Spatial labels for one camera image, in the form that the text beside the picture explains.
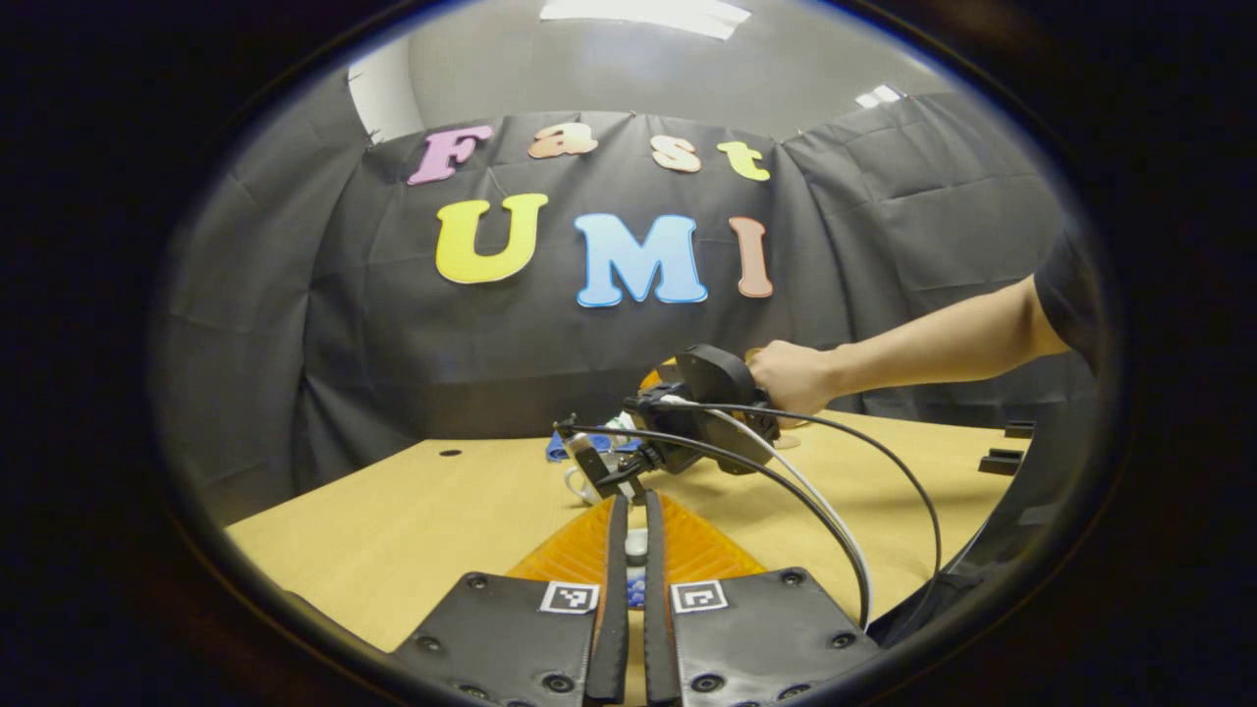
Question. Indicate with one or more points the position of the ceiling light panel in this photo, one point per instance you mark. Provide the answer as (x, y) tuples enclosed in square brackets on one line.
[(643, 15)]

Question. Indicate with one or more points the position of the person's black shirt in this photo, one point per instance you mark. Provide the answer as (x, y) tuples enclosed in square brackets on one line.
[(1070, 295)]

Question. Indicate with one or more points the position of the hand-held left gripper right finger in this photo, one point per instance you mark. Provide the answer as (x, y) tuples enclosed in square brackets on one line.
[(656, 609)]

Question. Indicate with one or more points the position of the black block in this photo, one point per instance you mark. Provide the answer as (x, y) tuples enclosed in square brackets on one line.
[(1021, 429), (1004, 462)]

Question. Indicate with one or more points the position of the round brown coaster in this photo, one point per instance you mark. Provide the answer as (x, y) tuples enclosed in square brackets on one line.
[(786, 443)]

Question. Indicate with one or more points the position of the blue towel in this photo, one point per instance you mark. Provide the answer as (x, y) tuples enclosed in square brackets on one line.
[(558, 450)]

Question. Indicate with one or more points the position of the small ceiling light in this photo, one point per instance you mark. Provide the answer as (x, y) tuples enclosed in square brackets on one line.
[(879, 95)]

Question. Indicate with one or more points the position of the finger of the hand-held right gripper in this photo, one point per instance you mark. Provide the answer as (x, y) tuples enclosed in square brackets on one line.
[(594, 462), (660, 373)]

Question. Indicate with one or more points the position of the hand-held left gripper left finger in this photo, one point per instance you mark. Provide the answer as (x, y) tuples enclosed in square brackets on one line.
[(617, 609)]

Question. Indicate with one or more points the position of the black backdrop cloth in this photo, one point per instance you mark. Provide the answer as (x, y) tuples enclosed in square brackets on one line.
[(393, 344)]

